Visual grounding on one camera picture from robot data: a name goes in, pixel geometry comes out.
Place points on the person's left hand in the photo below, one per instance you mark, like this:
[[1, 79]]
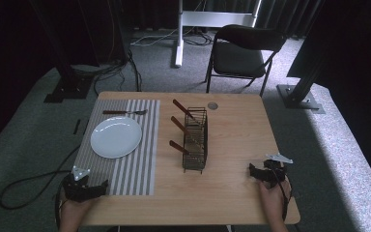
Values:
[[74, 209]]

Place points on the grey striped placemat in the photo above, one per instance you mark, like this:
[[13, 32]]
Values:
[[128, 175]]

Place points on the grey round table grommet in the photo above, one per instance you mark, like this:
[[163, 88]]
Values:
[[212, 105]]

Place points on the small black floor strip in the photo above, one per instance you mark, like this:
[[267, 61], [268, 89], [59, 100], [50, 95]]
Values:
[[76, 126], [86, 126]]

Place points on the white metal stand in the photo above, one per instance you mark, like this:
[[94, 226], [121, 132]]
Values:
[[206, 18]]

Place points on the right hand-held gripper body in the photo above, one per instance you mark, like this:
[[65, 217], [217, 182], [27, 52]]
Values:
[[275, 172]]

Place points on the person's right hand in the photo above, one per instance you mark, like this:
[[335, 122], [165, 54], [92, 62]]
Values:
[[273, 201]]

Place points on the black stand with flat base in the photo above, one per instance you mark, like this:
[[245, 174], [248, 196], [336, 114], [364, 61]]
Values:
[[69, 88]]

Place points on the black stand with grey base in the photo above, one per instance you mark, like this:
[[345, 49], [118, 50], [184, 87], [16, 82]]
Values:
[[299, 98]]

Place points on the white round plate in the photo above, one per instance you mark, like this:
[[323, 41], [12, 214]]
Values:
[[116, 138]]

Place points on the black folding chair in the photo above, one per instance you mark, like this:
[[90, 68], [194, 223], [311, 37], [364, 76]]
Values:
[[238, 59]]

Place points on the dark curtain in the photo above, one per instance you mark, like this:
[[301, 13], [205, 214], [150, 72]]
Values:
[[286, 14]]

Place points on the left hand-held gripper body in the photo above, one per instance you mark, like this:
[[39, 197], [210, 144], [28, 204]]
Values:
[[77, 188]]

